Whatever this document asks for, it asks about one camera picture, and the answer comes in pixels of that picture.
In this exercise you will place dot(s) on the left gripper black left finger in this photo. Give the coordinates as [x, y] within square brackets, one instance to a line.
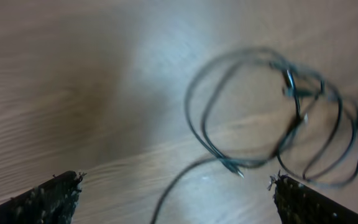
[53, 201]

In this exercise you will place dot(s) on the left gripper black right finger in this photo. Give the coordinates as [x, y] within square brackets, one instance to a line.
[298, 204]

